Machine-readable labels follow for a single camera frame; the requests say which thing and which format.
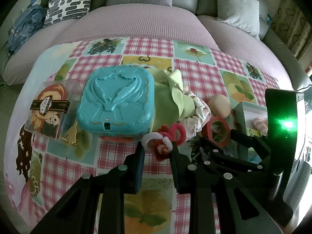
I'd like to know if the pink ribbed seat cover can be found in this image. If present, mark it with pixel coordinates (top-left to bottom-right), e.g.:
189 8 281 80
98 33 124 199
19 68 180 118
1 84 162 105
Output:
4 4 220 86
197 15 293 91

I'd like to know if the light grey pillow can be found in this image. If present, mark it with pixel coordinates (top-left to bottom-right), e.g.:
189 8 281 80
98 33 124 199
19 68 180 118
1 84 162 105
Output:
215 0 260 40

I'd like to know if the beige patterned curtain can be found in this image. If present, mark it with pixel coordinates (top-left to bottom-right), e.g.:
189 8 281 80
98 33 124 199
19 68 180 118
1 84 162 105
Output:
270 0 312 59

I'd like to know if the blue checked cloth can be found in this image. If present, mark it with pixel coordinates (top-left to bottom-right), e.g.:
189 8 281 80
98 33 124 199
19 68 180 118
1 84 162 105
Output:
7 0 48 55

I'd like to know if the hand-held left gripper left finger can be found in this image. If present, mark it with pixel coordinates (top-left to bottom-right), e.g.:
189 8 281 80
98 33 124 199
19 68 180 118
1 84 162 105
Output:
30 141 147 234

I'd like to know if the pink shell-shaped toy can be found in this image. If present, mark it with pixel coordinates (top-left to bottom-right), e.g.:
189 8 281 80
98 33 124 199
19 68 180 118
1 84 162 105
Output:
253 117 269 136

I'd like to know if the black white patterned pillow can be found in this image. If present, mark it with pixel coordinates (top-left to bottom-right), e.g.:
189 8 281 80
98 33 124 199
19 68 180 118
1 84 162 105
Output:
44 0 95 28

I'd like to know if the beige egg sponge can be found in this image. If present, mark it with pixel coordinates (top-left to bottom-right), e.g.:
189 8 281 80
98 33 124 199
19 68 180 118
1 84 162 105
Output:
209 95 231 119

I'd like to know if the white floral cloth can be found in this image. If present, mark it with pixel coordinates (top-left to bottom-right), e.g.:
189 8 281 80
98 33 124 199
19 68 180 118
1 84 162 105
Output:
180 86 211 137

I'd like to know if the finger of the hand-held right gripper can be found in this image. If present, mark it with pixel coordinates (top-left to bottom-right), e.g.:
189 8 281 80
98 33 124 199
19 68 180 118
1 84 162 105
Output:
230 129 270 164
200 136 271 176

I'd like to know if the clear plastic box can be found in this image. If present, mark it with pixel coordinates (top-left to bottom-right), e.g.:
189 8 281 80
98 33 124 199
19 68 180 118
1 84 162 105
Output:
24 79 85 141

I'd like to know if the red tape ring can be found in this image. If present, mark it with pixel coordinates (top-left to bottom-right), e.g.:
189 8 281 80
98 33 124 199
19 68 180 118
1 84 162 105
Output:
202 116 231 148

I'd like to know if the light green cloth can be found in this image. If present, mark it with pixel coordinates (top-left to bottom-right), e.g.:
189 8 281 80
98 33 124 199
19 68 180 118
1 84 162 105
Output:
146 68 198 132

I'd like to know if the teal white cardboard box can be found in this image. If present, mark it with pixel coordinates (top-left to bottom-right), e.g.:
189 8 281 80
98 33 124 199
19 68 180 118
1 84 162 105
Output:
234 101 269 166

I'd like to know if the pink fuzzy hair tie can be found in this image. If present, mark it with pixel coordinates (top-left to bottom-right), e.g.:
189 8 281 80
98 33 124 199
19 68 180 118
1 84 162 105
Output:
168 123 187 145

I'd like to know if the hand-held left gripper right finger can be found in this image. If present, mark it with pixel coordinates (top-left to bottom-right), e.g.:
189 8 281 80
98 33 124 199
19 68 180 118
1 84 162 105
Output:
169 146 283 234

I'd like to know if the red white fuzzy hair tie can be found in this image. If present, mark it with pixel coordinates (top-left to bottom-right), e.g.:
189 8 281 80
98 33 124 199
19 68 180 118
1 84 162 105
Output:
141 132 174 163

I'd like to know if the teal plastic case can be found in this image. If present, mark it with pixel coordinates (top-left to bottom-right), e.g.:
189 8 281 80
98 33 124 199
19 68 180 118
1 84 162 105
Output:
76 65 156 140

